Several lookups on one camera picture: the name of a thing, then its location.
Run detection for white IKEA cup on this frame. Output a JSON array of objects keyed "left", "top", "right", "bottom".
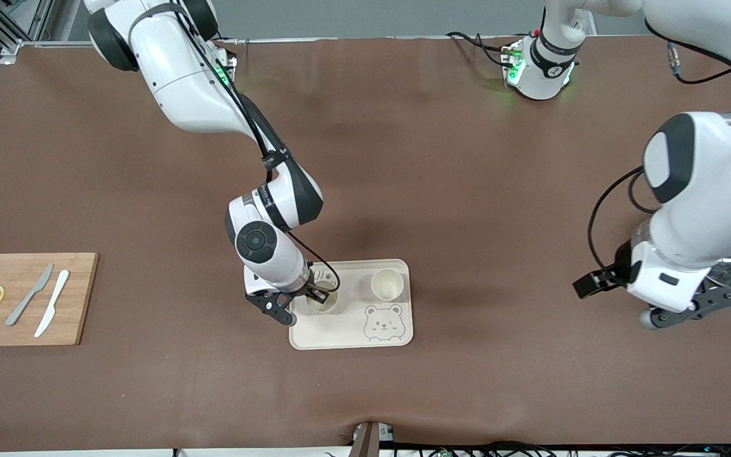
[
  {"left": 305, "top": 287, "right": 341, "bottom": 315},
  {"left": 371, "top": 269, "right": 404, "bottom": 301}
]

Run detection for beige bear print tray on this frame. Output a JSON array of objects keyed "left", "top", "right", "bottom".
[{"left": 289, "top": 258, "right": 414, "bottom": 350}]

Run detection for brown tablecloth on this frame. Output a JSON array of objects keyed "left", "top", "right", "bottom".
[{"left": 0, "top": 35, "right": 731, "bottom": 453}]

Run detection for bamboo cutting board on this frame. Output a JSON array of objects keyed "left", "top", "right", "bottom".
[{"left": 0, "top": 253, "right": 100, "bottom": 347}]

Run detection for white plastic knife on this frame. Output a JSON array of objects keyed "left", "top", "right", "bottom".
[{"left": 34, "top": 270, "right": 70, "bottom": 338}]

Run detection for grey plastic knife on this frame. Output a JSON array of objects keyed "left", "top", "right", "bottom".
[{"left": 5, "top": 263, "right": 55, "bottom": 327}]

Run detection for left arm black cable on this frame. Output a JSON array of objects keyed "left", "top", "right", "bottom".
[{"left": 587, "top": 18, "right": 731, "bottom": 275}]

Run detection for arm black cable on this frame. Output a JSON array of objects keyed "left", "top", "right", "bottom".
[
  {"left": 178, "top": 0, "right": 341, "bottom": 294},
  {"left": 587, "top": 18, "right": 731, "bottom": 275}
]

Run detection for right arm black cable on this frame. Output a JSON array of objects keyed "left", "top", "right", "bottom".
[{"left": 178, "top": 0, "right": 341, "bottom": 294}]

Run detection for black base cables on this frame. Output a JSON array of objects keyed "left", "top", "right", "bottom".
[{"left": 447, "top": 30, "right": 513, "bottom": 67}]

